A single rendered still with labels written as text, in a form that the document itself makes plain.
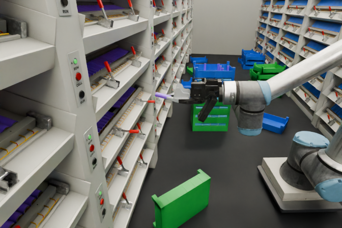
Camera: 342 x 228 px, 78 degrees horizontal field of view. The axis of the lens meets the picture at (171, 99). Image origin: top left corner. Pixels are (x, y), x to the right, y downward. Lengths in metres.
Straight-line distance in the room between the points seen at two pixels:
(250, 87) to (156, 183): 0.85
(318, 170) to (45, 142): 1.03
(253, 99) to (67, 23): 0.62
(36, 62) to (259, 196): 1.27
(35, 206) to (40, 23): 0.39
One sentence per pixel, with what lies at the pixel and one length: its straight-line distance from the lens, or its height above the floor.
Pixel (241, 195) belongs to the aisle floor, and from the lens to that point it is 1.39.
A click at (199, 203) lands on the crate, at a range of 1.22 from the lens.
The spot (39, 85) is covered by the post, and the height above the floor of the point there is 0.84.
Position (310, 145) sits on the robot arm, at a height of 0.38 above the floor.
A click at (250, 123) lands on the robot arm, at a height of 0.58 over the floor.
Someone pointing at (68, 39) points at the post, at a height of 0.93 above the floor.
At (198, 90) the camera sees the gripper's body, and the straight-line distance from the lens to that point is 0.79.
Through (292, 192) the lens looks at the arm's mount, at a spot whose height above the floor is 0.12.
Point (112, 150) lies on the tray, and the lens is 0.77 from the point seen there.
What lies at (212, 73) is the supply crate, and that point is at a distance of 1.65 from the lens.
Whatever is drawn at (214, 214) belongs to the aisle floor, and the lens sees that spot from 1.27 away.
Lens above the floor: 1.00
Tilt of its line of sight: 24 degrees down
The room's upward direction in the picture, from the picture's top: straight up
